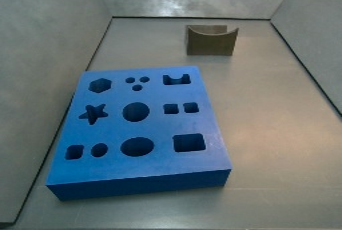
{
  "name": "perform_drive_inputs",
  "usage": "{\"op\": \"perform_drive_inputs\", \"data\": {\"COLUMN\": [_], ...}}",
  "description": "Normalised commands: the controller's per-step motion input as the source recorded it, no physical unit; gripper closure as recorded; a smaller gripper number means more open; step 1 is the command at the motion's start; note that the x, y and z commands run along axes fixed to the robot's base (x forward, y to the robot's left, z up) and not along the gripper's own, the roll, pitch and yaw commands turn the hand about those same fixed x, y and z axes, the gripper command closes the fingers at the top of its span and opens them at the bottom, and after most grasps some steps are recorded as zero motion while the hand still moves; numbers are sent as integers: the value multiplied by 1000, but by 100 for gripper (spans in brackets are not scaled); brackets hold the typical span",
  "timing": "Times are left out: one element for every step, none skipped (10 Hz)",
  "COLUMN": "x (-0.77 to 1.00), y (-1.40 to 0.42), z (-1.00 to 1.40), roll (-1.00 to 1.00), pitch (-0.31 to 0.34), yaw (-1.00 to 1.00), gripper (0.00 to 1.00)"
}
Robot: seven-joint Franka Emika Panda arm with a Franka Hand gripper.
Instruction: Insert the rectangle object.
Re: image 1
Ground blue shape sorter block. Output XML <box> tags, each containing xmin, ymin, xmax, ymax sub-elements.
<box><xmin>45</xmin><ymin>66</ymin><xmax>232</xmax><ymax>200</ymax></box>

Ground dark concave rectangle block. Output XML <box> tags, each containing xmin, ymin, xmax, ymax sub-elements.
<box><xmin>185</xmin><ymin>25</ymin><xmax>239</xmax><ymax>56</ymax></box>

